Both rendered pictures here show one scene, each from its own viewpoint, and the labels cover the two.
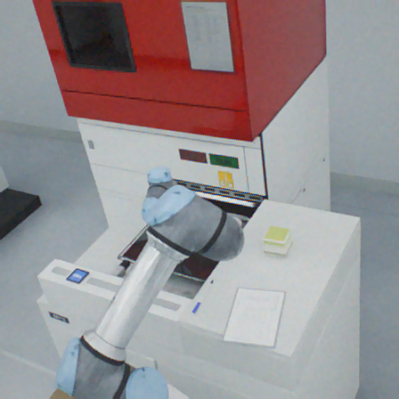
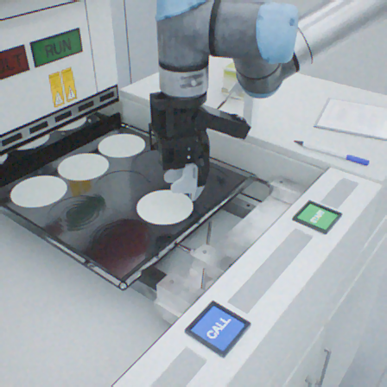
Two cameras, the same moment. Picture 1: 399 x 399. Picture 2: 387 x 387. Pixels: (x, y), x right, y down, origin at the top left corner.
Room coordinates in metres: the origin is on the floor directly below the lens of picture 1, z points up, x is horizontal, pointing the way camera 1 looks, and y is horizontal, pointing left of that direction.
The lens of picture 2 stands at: (1.46, 0.77, 1.40)
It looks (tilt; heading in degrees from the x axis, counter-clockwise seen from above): 37 degrees down; 273
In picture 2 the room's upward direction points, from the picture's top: straight up
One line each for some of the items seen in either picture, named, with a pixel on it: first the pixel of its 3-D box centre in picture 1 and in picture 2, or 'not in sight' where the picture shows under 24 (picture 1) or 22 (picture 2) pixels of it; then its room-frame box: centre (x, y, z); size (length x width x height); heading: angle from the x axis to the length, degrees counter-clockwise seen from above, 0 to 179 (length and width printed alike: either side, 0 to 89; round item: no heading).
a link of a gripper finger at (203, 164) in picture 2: not in sight; (199, 162); (1.49, 0.12, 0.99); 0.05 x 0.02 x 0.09; 114
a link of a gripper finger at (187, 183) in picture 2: not in sight; (186, 185); (1.51, 0.12, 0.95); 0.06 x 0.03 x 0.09; 24
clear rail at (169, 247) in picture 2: (161, 269); (197, 224); (1.49, 0.17, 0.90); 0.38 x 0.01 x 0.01; 55
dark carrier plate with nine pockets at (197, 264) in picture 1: (188, 236); (122, 186); (1.64, 0.06, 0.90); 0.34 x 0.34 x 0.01; 55
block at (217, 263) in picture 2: not in sight; (217, 264); (1.45, 0.26, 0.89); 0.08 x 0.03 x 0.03; 145
